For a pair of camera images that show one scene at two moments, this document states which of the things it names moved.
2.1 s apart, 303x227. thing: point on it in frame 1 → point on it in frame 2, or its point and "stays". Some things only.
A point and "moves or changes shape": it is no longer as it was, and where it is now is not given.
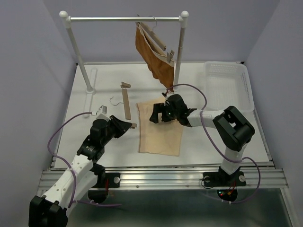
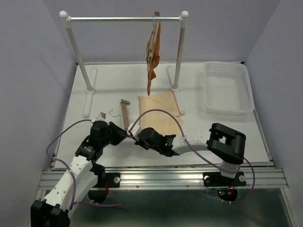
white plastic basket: x=227 y=84 stays
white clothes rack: x=90 y=91 stays
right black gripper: x=157 y=108 → x=139 y=142
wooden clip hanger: x=126 y=102 moves or changes shape
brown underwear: x=155 y=58 → x=152 y=53
